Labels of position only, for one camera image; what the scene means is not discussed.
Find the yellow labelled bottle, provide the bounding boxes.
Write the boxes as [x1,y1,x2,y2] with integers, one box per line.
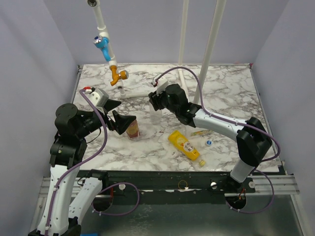
[168,130,206,167]

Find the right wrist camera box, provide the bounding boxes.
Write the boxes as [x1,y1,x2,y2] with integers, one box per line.
[152,78,168,95]

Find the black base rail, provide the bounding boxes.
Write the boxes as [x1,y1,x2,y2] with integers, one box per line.
[78,170,255,205]

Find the large clear plastic bottle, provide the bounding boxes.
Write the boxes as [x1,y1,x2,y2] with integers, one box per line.
[189,128,213,137]

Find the red gold labelled bottle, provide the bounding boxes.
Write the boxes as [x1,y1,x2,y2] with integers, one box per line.
[126,119,140,139]

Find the blue white bottle cap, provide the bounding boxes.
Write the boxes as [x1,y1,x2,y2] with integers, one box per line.
[205,140,212,146]

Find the purple cable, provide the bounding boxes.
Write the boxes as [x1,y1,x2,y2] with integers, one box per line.
[154,66,281,214]
[45,86,140,234]

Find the orange plastic faucet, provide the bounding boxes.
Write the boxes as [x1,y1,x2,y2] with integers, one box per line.
[109,65,129,86]

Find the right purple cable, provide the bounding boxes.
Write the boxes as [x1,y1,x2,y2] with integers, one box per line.
[154,66,281,214]

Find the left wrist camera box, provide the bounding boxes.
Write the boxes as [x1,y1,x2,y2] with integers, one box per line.
[90,88,109,107]

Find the white pvc pipe frame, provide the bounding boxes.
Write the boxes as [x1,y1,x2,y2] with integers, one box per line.
[86,0,227,105]

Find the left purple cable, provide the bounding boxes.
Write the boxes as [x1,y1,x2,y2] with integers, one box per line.
[45,86,140,234]

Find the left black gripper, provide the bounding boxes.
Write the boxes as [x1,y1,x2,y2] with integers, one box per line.
[77,98,136,138]

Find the blue plastic faucet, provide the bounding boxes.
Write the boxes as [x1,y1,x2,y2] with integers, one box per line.
[93,35,111,61]

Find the small clear plastic bottle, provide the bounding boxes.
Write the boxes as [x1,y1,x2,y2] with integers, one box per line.
[149,103,162,125]

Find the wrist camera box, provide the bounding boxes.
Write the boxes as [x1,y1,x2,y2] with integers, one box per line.
[90,88,109,107]
[152,78,168,95]

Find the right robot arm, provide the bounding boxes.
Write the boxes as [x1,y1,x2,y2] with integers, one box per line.
[148,84,272,193]

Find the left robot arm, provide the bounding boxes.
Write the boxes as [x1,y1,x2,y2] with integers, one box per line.
[29,99,136,236]

